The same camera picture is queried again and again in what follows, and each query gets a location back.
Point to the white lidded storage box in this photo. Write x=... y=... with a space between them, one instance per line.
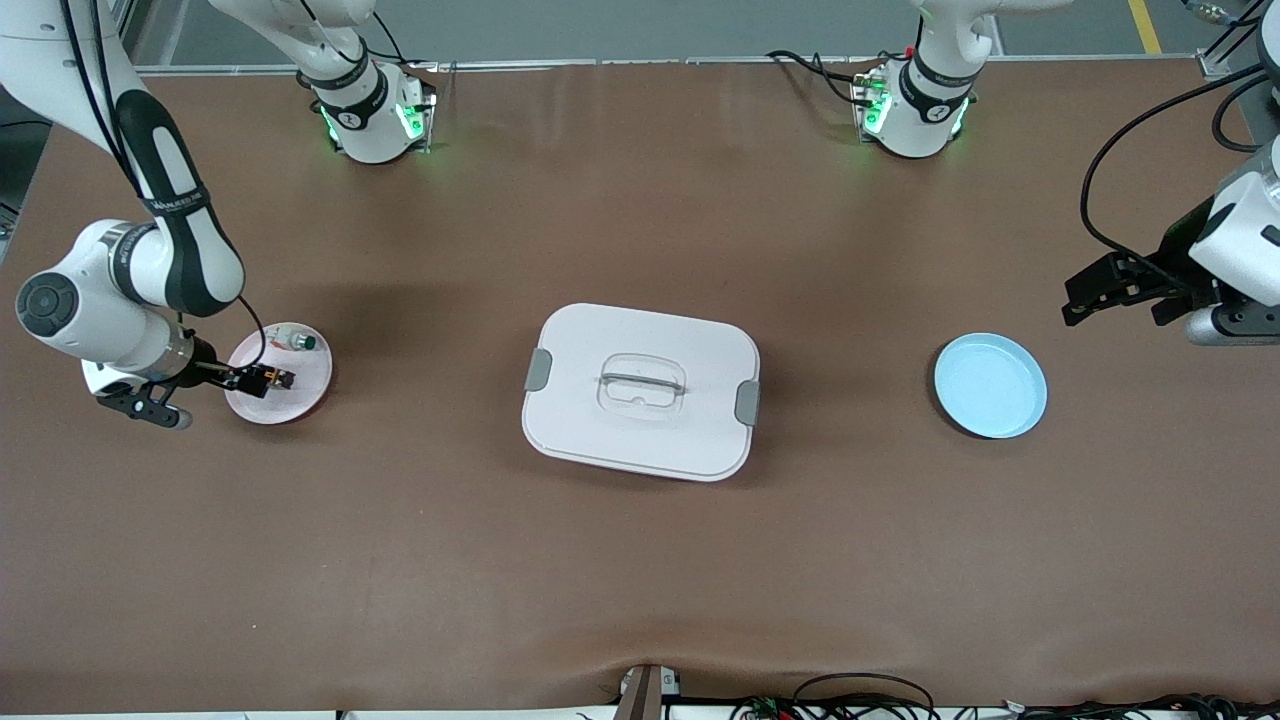
x=640 y=440

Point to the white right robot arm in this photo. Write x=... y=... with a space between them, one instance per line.
x=180 y=260

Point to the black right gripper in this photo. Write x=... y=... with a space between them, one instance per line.
x=212 y=367

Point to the aluminium frame post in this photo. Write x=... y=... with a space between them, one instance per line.
x=135 y=30
x=1212 y=62

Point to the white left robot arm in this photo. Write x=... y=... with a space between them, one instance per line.
x=920 y=110

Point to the white and green switch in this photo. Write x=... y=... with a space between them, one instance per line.
x=295 y=341

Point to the metal table edge bracket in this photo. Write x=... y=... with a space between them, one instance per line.
x=645 y=695

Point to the black and orange switch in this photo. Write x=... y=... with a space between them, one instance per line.
x=280 y=381

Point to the pink round plate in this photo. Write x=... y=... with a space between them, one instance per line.
x=275 y=405

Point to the light blue round plate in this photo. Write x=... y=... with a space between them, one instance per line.
x=990 y=385

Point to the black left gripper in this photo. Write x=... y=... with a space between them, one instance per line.
x=1180 y=262

